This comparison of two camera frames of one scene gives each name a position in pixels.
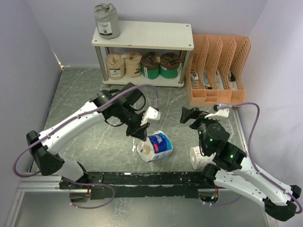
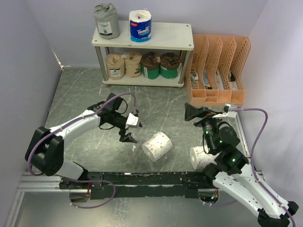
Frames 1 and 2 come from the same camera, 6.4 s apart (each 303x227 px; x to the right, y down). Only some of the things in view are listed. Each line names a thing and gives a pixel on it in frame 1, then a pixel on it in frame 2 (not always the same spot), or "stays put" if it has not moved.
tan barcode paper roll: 115,63 stays put
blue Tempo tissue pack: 162,145 -> 140,23
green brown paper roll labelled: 170,66 stays put
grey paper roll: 107,18 stays put
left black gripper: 141,133 -> 128,138
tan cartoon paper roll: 133,64 stays put
